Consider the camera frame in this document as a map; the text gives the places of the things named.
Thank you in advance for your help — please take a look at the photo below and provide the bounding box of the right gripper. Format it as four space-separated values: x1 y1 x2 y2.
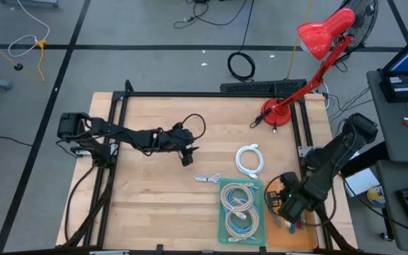
267 190 312 225

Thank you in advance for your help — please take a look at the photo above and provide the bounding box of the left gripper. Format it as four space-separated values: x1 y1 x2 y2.
159 126 200 154

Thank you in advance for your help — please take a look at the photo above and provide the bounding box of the green translucent tray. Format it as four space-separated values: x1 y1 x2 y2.
217 177 267 246

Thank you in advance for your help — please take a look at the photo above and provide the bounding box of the orange translucent tray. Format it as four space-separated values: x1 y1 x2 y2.
266 178 320 249

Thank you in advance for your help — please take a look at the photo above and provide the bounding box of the white paper sheet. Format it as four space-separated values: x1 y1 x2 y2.
344 168 377 198

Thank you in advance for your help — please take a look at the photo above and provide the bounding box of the black keyboard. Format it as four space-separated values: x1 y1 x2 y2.
220 79 308 97

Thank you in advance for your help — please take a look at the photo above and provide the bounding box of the round yellow blue disc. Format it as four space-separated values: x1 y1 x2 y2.
366 185 386 205

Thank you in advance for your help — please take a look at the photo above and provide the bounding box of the grey desk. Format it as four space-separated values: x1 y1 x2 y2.
365 69 408 164
375 159 408 253

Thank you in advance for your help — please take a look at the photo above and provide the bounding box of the red desk lamp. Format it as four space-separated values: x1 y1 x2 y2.
249 7 356 134

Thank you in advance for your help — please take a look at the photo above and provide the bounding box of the black dock box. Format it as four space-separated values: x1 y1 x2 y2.
379 72 408 103

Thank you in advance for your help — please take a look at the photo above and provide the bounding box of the black fan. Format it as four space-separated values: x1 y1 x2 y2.
338 0 380 49

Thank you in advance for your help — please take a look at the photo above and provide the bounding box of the grey cart base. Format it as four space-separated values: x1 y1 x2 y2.
0 0 60 9

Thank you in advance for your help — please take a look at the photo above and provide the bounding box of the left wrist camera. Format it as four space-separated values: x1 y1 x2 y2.
179 148 195 168

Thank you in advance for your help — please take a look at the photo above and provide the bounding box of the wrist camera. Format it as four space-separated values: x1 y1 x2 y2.
179 148 195 168
280 171 300 195

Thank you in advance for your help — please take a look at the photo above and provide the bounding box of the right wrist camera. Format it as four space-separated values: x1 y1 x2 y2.
280 171 300 195

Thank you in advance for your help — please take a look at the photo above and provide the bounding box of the white cable with black tie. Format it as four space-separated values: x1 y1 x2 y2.
193 172 223 184

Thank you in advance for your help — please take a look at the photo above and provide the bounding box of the white coiled cable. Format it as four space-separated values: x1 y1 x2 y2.
234 142 265 180

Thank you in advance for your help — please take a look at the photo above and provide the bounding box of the black table frame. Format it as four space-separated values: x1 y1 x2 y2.
64 79 359 255

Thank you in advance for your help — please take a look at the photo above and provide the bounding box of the coiled black cable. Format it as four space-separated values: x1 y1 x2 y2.
227 0 257 82

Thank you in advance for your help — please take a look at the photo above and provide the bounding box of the loose black cable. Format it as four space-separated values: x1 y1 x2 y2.
174 0 248 30

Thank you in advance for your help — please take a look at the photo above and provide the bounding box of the yellow strap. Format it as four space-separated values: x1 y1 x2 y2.
0 30 48 82

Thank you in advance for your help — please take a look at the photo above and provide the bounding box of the white looped cable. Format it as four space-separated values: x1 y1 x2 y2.
7 0 52 58

